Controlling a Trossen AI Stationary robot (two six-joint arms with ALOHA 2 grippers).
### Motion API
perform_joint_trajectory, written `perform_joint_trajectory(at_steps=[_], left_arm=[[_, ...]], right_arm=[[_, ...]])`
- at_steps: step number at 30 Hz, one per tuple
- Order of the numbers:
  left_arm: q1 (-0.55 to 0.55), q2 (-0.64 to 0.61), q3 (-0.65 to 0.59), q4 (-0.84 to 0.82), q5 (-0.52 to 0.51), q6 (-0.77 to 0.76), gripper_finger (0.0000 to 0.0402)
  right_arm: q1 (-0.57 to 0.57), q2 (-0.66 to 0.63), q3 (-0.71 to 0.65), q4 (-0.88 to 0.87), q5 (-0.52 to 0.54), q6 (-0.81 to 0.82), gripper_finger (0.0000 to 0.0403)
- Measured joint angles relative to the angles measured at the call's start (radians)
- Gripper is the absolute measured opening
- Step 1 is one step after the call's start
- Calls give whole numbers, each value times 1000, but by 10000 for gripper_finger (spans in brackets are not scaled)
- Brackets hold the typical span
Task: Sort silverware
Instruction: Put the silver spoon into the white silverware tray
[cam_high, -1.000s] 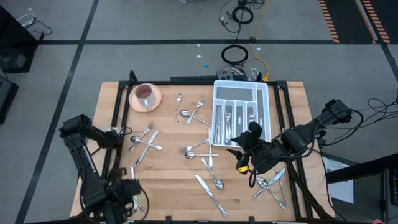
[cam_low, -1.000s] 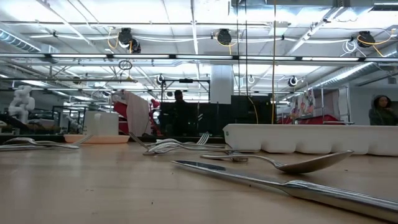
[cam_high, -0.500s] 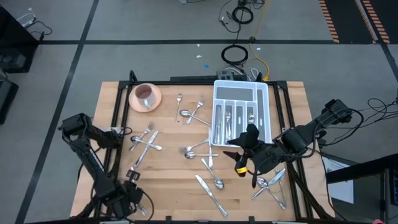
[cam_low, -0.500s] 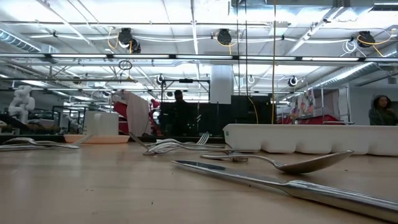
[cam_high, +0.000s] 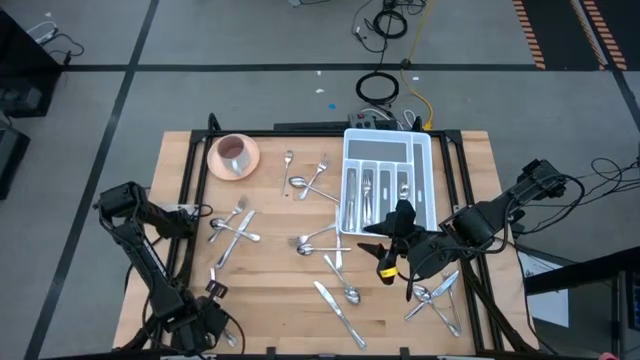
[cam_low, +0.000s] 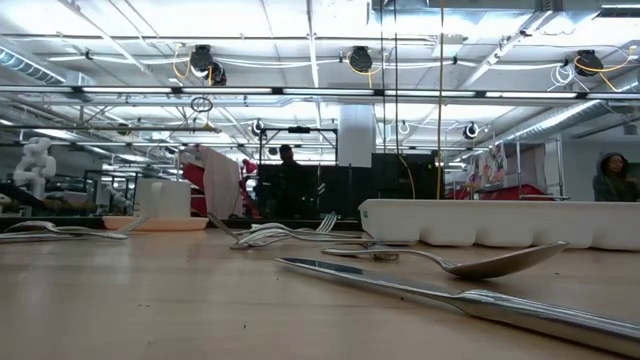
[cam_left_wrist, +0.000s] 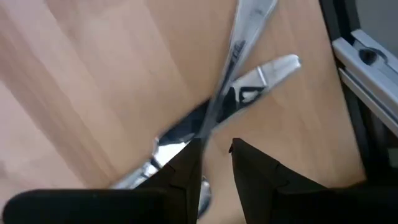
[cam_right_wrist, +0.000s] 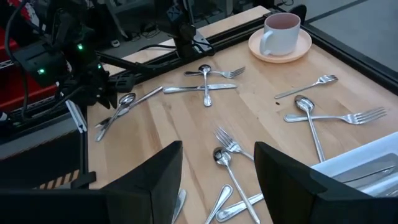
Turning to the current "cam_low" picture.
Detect colourful poster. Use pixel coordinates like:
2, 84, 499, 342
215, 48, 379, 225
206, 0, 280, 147
469, 142, 509, 189

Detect silver ventilation duct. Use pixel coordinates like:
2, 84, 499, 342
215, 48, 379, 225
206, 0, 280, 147
0, 45, 66, 86
492, 67, 640, 146

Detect silver fork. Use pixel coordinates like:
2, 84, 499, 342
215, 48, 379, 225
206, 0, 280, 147
259, 211, 339, 237
205, 211, 249, 250

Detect person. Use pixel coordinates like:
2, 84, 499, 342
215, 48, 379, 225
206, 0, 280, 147
272, 143, 306, 220
592, 151, 640, 203

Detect red storage bins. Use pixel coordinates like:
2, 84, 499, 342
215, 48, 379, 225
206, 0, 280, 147
447, 183, 546, 201

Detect white plastic cutlery tray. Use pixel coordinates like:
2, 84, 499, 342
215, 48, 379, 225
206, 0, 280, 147
357, 198, 640, 253

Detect black gantry frame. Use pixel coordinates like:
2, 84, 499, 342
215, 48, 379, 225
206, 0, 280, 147
257, 126, 340, 166

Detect white cover sheet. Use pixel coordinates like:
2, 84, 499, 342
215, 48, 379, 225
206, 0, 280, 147
197, 144, 245, 220

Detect silver spoon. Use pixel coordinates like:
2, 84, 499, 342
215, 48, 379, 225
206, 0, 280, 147
319, 240, 571, 281
3, 219, 130, 242
228, 238, 419, 251

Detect white pillar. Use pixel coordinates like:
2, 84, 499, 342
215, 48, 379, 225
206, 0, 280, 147
338, 103, 376, 169

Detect metal shelf rack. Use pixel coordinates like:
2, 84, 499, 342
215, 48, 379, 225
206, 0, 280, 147
514, 137, 571, 202

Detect overhead LED light bar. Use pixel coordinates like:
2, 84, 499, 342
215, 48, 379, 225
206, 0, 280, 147
0, 85, 640, 100

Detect red machine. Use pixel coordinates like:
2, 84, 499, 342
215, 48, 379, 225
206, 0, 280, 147
180, 149, 209, 217

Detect black partition cabinets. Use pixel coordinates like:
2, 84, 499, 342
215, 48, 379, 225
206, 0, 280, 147
255, 152, 446, 221

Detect curved yellow cable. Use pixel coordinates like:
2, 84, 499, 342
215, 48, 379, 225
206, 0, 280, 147
397, 154, 417, 200

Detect silver table knife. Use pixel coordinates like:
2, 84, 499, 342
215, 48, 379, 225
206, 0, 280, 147
273, 256, 640, 359
362, 239, 402, 263
0, 231, 91, 245

